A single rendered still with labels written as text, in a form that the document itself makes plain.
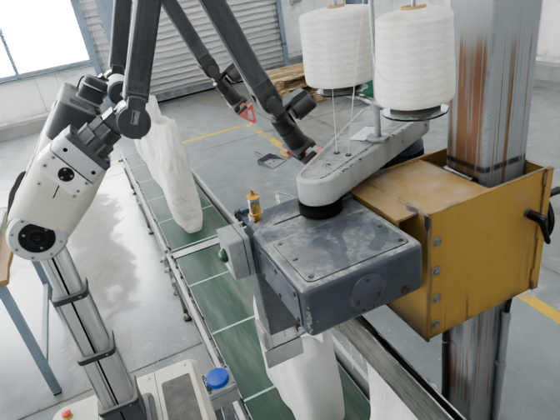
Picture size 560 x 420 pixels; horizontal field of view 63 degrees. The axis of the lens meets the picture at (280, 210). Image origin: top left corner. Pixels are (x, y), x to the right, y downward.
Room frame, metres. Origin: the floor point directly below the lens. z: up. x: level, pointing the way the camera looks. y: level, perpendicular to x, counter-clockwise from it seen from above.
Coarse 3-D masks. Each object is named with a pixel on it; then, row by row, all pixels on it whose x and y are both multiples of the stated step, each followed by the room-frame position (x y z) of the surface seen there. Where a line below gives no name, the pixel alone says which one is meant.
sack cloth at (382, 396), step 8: (368, 368) 0.72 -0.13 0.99; (368, 376) 0.72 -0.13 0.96; (376, 376) 0.69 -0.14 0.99; (376, 384) 0.69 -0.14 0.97; (384, 384) 0.66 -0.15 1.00; (376, 392) 0.68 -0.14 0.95; (384, 392) 0.65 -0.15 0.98; (392, 392) 0.63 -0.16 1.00; (376, 400) 0.68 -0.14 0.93; (384, 400) 0.65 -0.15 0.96; (392, 400) 0.63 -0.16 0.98; (400, 400) 0.61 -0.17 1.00; (376, 408) 0.67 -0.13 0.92; (384, 408) 0.64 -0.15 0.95; (392, 408) 0.63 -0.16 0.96; (400, 408) 0.61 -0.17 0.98; (376, 416) 0.66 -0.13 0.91; (384, 416) 0.64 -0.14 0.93; (392, 416) 0.62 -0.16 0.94; (400, 416) 0.61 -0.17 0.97; (408, 416) 0.59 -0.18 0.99
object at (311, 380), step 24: (312, 336) 1.00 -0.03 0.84; (264, 360) 1.27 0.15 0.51; (288, 360) 1.03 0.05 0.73; (312, 360) 1.00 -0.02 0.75; (336, 360) 1.03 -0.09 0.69; (288, 384) 1.05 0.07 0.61; (312, 384) 0.99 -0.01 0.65; (336, 384) 1.01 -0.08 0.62; (312, 408) 0.98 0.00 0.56; (336, 408) 1.01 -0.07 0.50
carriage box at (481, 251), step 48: (384, 192) 0.85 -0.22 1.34; (432, 192) 0.82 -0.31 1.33; (480, 192) 0.78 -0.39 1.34; (528, 192) 0.82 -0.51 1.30; (432, 240) 0.74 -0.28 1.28; (480, 240) 0.78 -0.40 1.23; (528, 240) 0.83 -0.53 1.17; (432, 288) 0.74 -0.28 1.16; (480, 288) 0.78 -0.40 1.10; (528, 288) 0.83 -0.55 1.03; (432, 336) 0.74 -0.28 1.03
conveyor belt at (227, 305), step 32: (192, 256) 2.29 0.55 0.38; (192, 288) 1.97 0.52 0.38; (224, 288) 1.93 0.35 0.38; (224, 320) 1.68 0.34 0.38; (224, 352) 1.47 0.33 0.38; (256, 352) 1.44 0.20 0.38; (256, 384) 1.28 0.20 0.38; (352, 384) 1.20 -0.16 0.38; (256, 416) 1.13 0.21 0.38; (288, 416) 1.11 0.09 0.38; (352, 416) 1.07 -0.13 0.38
